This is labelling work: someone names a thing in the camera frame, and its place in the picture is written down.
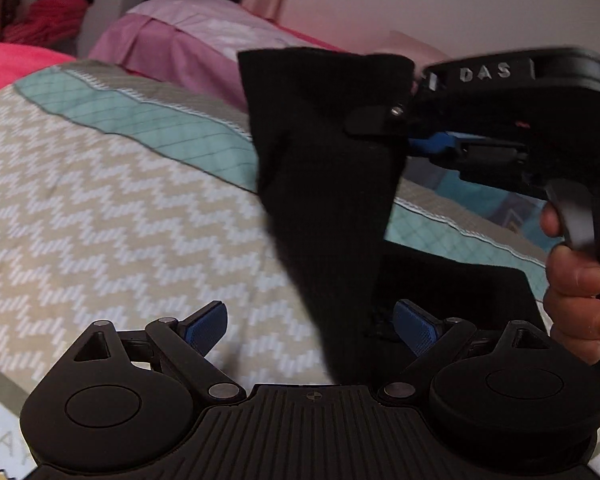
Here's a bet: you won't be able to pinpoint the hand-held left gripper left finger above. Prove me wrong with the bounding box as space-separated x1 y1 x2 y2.
72 300 248 401

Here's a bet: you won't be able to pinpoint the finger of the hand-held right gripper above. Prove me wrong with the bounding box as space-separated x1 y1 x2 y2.
344 104 421 137
407 130 481 161

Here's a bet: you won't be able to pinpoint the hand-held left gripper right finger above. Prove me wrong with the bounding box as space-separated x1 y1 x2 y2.
377 299 551 401

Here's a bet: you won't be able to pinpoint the black pants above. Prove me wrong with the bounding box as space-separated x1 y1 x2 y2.
237 46 538 386

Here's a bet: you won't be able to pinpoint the person's right hand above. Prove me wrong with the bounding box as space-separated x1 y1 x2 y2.
540 205 600 366

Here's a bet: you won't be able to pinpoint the grey teal striped pillow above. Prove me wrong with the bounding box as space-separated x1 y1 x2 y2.
405 162 551 241

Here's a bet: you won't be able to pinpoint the peach pillow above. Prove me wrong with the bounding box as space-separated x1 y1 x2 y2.
387 30 446 68

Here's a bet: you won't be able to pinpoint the red bedsheet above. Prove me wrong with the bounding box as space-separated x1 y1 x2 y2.
275 22 353 56

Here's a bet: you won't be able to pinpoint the zigzag teal grey quilt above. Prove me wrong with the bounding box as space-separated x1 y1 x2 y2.
0 60 600 480

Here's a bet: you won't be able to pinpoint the pink pillow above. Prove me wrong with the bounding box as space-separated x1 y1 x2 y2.
87 0 346 111

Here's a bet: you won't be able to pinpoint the coral pink blanket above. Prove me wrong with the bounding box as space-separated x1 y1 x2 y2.
0 41 76 106

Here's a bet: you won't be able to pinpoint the red cloth pile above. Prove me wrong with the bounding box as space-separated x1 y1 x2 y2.
2 0 91 46

